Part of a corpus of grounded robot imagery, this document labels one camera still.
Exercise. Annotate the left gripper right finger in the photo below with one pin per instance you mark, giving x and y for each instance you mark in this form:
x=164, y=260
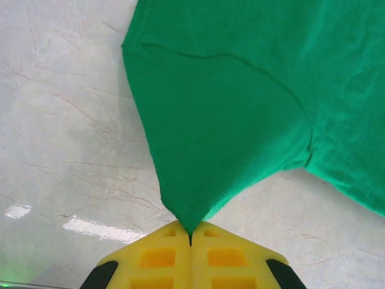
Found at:
x=225, y=259

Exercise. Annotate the green t-shirt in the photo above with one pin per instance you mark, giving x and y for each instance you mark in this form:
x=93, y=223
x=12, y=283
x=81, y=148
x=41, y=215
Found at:
x=240, y=105

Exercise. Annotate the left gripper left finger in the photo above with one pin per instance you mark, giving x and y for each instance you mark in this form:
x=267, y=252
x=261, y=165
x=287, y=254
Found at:
x=162, y=259

